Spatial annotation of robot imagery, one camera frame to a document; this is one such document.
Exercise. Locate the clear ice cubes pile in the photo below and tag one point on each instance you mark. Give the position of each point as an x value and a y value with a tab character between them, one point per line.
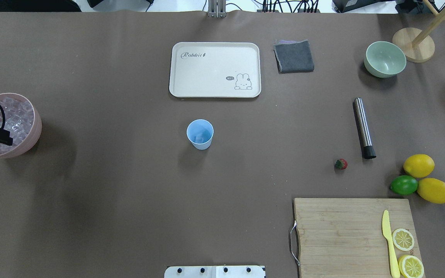
19	118

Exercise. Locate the yellow plastic knife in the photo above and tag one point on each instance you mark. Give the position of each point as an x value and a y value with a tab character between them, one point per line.
386	231

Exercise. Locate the steel muddler black tip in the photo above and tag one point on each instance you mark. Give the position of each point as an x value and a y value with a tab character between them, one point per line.
368	150

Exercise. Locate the light blue plastic cup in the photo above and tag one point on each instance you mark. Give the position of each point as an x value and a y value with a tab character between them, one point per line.
200	133

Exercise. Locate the yellow lemon lower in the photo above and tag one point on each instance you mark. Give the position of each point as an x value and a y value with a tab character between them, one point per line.
419	165

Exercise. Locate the yellow lemon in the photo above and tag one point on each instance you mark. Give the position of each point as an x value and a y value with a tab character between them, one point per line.
419	165
432	190

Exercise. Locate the pink bowl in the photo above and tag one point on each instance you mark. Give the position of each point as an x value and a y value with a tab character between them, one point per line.
32	137

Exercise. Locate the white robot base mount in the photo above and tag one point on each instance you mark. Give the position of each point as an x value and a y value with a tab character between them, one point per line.
222	271

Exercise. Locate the wooden mug tree stand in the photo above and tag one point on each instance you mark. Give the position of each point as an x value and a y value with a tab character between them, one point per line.
416	44

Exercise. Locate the lemon half slice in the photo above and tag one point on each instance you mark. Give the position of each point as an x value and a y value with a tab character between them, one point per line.
411	266
403	239

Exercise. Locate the cream rabbit tray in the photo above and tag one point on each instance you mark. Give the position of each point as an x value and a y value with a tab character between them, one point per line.
215	70

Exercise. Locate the mint green bowl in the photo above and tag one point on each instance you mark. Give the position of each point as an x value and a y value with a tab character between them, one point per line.
384	59

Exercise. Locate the red strawberry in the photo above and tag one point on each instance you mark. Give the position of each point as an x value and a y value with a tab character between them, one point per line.
341	164

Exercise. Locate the bamboo cutting board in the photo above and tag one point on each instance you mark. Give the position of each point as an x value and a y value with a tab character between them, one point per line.
342	237

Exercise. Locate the lemon half slice lower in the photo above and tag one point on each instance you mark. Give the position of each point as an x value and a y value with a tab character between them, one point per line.
403	239

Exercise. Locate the green lime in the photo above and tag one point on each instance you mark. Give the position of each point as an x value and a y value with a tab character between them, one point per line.
404	185

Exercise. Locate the grey folded cloth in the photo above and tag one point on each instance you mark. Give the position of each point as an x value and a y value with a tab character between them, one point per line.
294	57

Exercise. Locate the lemon half slice upper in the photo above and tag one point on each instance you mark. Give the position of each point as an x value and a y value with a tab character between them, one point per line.
411	266

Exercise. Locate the yellow lemon upper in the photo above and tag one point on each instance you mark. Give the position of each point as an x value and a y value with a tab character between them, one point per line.
432	190

